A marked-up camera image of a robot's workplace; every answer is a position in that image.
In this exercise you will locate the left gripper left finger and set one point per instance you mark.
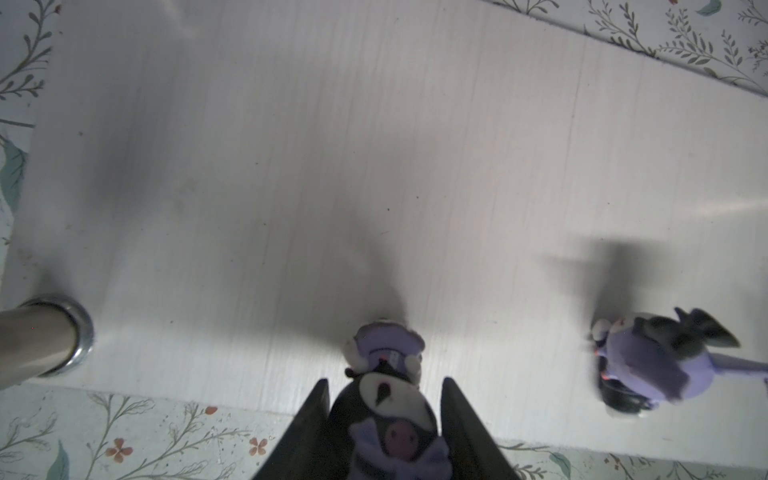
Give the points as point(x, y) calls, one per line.
point(302, 451)

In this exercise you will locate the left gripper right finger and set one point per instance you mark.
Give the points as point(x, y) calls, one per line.
point(473, 452)

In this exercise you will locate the dark purple toy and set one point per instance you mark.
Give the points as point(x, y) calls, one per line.
point(380, 425)

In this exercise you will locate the white two-tier shelf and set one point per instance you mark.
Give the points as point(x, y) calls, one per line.
point(360, 180)

